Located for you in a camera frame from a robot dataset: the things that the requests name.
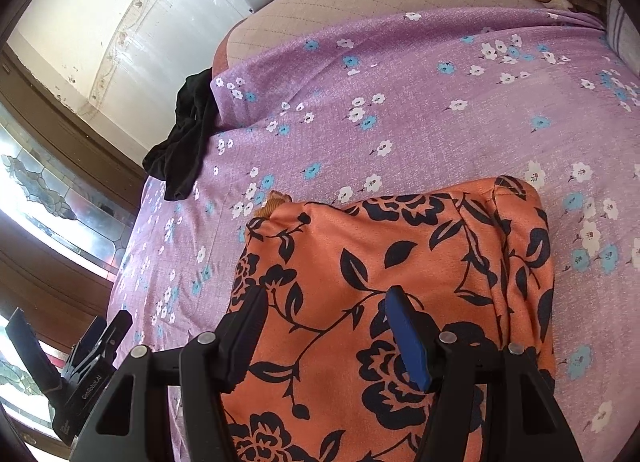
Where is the orange black floral garment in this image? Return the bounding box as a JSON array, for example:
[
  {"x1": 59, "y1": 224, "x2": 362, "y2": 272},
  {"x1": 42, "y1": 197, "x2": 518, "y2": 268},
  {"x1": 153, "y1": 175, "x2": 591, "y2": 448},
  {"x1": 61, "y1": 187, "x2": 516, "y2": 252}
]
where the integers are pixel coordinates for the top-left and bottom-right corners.
[{"x1": 220, "y1": 176, "x2": 557, "y2": 462}]

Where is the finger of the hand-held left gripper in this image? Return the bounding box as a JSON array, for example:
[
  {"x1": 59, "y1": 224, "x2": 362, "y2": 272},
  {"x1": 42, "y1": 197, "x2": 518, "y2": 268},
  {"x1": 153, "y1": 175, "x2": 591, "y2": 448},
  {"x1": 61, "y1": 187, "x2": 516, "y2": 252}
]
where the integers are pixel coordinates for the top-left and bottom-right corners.
[
  {"x1": 4, "y1": 308, "x2": 60, "y2": 393},
  {"x1": 64, "y1": 311, "x2": 134, "y2": 379}
]

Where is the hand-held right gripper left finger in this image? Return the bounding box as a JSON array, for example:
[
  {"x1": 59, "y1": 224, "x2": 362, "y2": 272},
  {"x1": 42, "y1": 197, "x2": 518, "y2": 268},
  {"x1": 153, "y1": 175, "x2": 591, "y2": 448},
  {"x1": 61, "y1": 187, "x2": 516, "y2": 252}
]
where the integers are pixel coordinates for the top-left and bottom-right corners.
[{"x1": 75, "y1": 286, "x2": 271, "y2": 462}]

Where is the purple floral bedsheet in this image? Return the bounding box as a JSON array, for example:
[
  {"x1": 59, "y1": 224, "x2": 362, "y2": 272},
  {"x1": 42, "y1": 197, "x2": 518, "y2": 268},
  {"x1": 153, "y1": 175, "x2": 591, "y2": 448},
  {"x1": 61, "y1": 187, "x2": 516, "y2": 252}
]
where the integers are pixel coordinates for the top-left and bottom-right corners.
[{"x1": 112, "y1": 9, "x2": 640, "y2": 462}]

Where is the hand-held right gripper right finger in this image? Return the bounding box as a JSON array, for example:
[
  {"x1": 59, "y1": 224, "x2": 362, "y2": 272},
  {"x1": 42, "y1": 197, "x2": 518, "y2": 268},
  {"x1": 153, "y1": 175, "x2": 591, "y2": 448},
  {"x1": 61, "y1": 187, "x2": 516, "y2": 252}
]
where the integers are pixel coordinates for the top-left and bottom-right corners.
[{"x1": 384, "y1": 285, "x2": 583, "y2": 462}]

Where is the black cloth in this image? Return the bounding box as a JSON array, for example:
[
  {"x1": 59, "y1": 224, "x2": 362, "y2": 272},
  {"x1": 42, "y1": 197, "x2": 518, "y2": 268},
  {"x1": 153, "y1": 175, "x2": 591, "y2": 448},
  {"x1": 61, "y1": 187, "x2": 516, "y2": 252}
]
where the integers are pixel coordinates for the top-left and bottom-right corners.
[{"x1": 142, "y1": 68, "x2": 223, "y2": 202}]

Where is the striped pillow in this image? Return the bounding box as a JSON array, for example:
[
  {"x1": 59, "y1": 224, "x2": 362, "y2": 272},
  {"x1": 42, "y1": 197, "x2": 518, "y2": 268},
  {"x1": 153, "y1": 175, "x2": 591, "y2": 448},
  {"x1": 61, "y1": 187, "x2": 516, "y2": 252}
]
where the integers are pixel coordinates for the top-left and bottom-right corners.
[{"x1": 602, "y1": 0, "x2": 640, "y2": 74}]

